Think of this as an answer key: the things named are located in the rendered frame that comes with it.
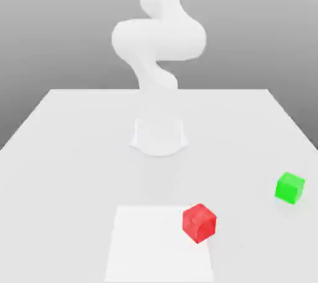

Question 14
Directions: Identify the small green cube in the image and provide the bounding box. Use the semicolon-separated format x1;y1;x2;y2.
274;171;306;206

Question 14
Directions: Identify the small red cube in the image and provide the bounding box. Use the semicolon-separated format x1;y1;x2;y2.
181;203;217;244

